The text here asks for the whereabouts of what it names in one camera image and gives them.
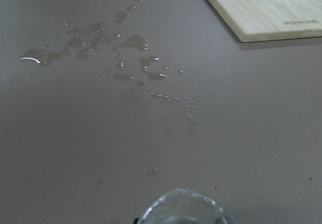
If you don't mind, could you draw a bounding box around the clear glass shaker cup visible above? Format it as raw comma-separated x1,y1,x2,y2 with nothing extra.
133,188,235,224

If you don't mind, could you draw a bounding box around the bamboo cutting board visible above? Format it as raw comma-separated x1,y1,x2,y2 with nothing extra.
208,0,321,42

